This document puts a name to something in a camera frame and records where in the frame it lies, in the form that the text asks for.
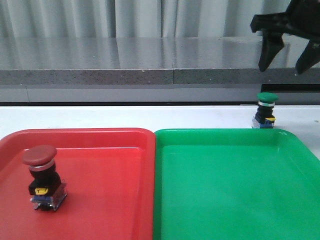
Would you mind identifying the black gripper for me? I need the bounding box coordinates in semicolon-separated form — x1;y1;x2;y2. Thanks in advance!
250;0;320;74

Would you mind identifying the red mushroom push button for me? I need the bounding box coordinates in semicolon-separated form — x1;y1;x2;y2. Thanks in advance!
22;145;68;211

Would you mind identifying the green mushroom push button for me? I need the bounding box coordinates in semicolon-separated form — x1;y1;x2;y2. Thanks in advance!
251;92;279;129

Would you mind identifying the green plastic tray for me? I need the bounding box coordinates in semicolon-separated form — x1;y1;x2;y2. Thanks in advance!
153;129;320;240

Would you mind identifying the red plastic tray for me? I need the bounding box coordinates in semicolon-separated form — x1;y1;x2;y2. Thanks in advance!
0;128;156;240

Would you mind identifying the grey granite counter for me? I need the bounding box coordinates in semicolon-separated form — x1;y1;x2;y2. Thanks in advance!
0;36;320;105

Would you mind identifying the grey pleated curtain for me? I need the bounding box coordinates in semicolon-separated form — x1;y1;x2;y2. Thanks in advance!
0;0;289;38

